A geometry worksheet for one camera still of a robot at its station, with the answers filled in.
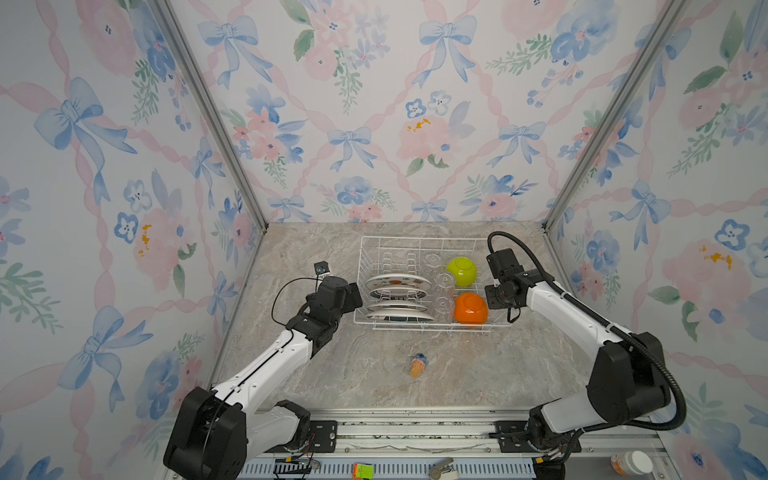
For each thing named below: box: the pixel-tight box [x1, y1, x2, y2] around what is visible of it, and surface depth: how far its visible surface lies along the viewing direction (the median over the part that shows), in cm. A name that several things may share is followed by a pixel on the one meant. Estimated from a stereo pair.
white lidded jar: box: [610, 450, 653, 477], surface depth 67 cm
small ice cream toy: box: [410, 353, 427, 378], surface depth 85 cm
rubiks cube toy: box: [352, 462, 374, 479], surface depth 69 cm
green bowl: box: [446, 256, 478, 287], surface depth 101 cm
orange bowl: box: [454, 292, 489, 325], surface depth 92 cm
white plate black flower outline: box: [367, 300, 429, 313], surface depth 84 cm
